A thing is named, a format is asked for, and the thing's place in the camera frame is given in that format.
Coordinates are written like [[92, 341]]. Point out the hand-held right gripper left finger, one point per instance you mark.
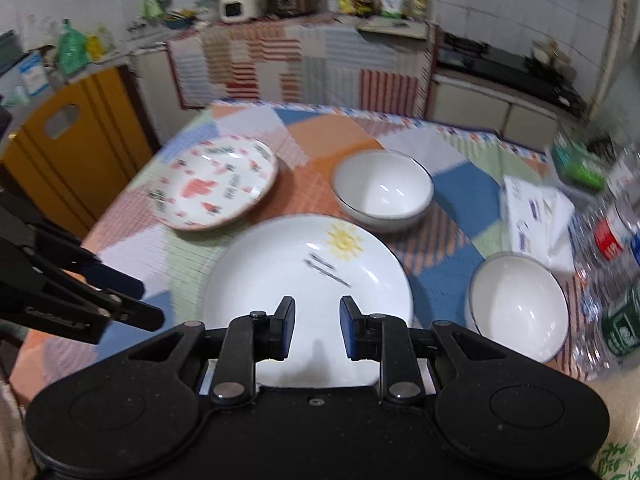
[[287, 325]]

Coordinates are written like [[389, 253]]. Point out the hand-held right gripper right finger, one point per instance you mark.
[[346, 330]]

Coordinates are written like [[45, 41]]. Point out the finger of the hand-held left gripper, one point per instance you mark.
[[122, 282], [137, 314]]

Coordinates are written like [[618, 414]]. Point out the white plate sun print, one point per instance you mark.
[[280, 280]]

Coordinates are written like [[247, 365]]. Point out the white plate carrot print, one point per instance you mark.
[[210, 185]]

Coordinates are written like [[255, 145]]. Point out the white bowl dark rim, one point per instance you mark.
[[517, 305], [382, 190]]

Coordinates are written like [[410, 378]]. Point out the white tissue pack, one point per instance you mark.
[[537, 225]]

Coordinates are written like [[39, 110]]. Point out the blue and white box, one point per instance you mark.
[[34, 74]]

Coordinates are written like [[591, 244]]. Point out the green plastic bag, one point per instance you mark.
[[72, 45]]

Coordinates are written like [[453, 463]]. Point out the striped counter cloth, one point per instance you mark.
[[300, 65]]

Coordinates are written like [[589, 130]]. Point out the blue bowl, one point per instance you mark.
[[180, 21]]

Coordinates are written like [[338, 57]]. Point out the green label plastic bottle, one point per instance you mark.
[[622, 325]]

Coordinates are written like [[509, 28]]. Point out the green cloth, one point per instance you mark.
[[156, 4]]

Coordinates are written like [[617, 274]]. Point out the red label plastic bottle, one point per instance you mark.
[[612, 237]]

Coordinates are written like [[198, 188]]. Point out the white rice cooker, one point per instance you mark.
[[239, 5]]

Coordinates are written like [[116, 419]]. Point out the black gas stove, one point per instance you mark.
[[505, 72]]

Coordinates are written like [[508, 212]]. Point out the wooden cutting board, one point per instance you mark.
[[395, 27]]

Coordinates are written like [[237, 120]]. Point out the pot on stove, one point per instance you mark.
[[549, 54]]

